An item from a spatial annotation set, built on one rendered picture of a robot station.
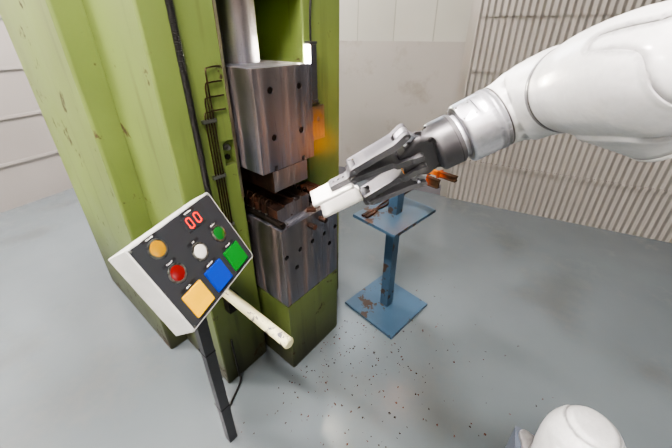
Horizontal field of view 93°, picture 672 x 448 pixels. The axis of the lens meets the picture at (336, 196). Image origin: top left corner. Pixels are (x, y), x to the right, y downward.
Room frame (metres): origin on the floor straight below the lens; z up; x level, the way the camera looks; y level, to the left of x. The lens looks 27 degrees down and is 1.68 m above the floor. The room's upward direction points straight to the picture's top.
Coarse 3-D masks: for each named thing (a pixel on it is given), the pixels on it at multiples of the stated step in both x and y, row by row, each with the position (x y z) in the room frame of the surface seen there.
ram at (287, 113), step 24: (240, 72) 1.20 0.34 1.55; (264, 72) 1.21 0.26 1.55; (288, 72) 1.29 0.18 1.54; (240, 96) 1.22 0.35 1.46; (264, 96) 1.20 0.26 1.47; (288, 96) 1.29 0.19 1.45; (240, 120) 1.23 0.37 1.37; (264, 120) 1.19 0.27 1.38; (288, 120) 1.28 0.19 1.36; (312, 120) 1.39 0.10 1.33; (240, 144) 1.24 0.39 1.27; (264, 144) 1.18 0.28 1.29; (288, 144) 1.27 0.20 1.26; (312, 144) 1.39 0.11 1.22; (264, 168) 1.17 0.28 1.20
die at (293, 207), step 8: (248, 184) 1.46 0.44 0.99; (256, 192) 1.37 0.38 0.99; (264, 192) 1.37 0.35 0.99; (272, 192) 1.37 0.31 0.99; (296, 192) 1.36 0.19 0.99; (304, 192) 1.36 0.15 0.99; (248, 200) 1.33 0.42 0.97; (256, 200) 1.30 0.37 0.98; (272, 200) 1.29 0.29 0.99; (280, 200) 1.28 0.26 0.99; (288, 200) 1.28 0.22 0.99; (296, 200) 1.29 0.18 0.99; (304, 200) 1.33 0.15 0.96; (256, 208) 1.30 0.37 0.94; (264, 208) 1.26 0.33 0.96; (272, 208) 1.23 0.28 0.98; (280, 208) 1.23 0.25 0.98; (288, 208) 1.25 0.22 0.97; (296, 208) 1.29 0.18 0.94; (304, 208) 1.33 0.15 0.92; (272, 216) 1.22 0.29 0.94; (280, 216) 1.22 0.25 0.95; (288, 216) 1.25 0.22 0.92
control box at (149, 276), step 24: (168, 216) 0.85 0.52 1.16; (192, 216) 0.84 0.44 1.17; (216, 216) 0.91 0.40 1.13; (144, 240) 0.68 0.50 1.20; (168, 240) 0.73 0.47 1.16; (192, 240) 0.78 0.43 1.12; (216, 240) 0.84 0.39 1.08; (240, 240) 0.92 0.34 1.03; (120, 264) 0.63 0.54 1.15; (144, 264) 0.63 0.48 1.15; (168, 264) 0.68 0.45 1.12; (192, 264) 0.73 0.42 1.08; (144, 288) 0.62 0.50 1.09; (168, 288) 0.63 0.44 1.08; (168, 312) 0.61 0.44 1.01; (192, 312) 0.62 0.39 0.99
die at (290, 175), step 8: (304, 160) 1.34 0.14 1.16; (240, 168) 1.35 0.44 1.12; (288, 168) 1.27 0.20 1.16; (296, 168) 1.30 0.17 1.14; (304, 168) 1.34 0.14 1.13; (248, 176) 1.31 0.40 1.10; (256, 176) 1.28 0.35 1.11; (264, 176) 1.24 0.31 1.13; (272, 176) 1.20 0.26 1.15; (280, 176) 1.23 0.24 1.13; (288, 176) 1.26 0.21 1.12; (296, 176) 1.30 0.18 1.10; (304, 176) 1.34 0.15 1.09; (256, 184) 1.28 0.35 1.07; (264, 184) 1.24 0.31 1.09; (272, 184) 1.21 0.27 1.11; (280, 184) 1.23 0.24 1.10; (288, 184) 1.26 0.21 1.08
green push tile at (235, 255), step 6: (234, 246) 0.87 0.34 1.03; (240, 246) 0.89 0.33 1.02; (228, 252) 0.84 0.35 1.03; (234, 252) 0.86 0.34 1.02; (240, 252) 0.87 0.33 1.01; (228, 258) 0.82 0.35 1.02; (234, 258) 0.84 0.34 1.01; (240, 258) 0.86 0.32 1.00; (246, 258) 0.88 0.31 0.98; (234, 264) 0.82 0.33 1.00; (240, 264) 0.84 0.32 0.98
